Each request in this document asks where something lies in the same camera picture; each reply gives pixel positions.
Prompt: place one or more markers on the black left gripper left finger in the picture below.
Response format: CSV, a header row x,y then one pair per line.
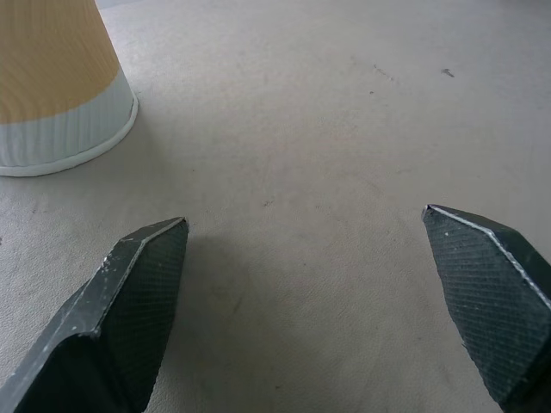
x,y
116,310

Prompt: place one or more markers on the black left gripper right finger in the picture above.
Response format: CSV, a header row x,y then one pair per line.
x,y
490,301

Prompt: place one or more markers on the tan and white paper cup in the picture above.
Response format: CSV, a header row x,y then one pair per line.
x,y
51,86

